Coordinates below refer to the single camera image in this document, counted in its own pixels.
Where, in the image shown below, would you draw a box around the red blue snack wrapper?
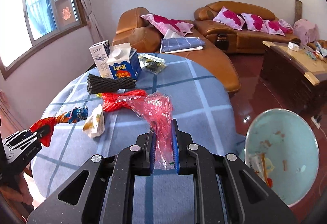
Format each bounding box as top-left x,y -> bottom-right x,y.
28,106 -> 89,147

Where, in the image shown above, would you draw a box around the black foam net sleeve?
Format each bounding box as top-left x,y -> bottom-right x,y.
87,74 -> 136,94

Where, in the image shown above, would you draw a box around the red foam net sleeve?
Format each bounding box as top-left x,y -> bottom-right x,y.
101,89 -> 147,113

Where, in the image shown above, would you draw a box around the red clear plastic bag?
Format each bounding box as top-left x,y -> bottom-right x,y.
120,91 -> 174,170

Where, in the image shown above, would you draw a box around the light blue trash bin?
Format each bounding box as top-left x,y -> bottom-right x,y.
244,109 -> 319,207

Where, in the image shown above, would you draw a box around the person's left hand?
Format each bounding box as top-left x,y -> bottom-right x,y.
1,172 -> 33,205

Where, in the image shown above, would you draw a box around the blue plaid tablecloth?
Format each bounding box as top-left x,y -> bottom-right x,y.
32,54 -> 245,223

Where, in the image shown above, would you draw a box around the white yellow snack wrapper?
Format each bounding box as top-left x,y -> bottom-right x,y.
83,104 -> 105,139

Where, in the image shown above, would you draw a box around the white milk carton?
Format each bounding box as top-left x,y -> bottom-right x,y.
89,40 -> 113,79

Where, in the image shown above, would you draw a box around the blue Look juice carton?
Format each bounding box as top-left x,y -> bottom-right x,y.
107,42 -> 141,80

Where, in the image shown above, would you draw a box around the white power strip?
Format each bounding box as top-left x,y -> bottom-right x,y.
311,115 -> 322,129

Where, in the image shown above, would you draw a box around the clear bag green snacks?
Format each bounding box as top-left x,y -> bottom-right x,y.
138,53 -> 167,75

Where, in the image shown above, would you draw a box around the dark wood coffee table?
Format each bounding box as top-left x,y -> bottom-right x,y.
260,41 -> 326,115

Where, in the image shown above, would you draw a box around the brown leather long sofa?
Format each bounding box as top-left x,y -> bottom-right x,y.
193,1 -> 300,54

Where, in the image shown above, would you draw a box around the folded blue plaid cloth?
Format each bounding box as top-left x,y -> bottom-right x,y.
160,37 -> 205,53

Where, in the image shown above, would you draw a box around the white tissue box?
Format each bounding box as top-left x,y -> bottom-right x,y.
288,42 -> 300,52

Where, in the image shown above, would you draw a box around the pink floral pillow on chaise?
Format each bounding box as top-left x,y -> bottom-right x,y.
140,14 -> 193,37

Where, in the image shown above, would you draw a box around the pink floral pillow middle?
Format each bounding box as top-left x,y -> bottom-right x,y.
241,14 -> 268,33

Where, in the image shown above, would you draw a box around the pink floral pillow right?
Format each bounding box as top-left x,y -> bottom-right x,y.
263,20 -> 285,36

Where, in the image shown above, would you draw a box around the brown leather armchair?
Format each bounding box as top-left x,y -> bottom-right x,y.
306,39 -> 327,52

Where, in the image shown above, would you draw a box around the pink floral pillow left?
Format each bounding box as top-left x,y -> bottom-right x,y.
213,6 -> 245,30

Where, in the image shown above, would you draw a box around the pink cloth covered box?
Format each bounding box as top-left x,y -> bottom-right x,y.
293,19 -> 319,45

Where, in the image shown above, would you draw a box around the window with white frame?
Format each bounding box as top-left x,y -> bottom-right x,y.
1,0 -> 86,78

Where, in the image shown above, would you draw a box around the brown wall hanging scroll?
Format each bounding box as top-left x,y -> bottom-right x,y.
294,0 -> 303,22

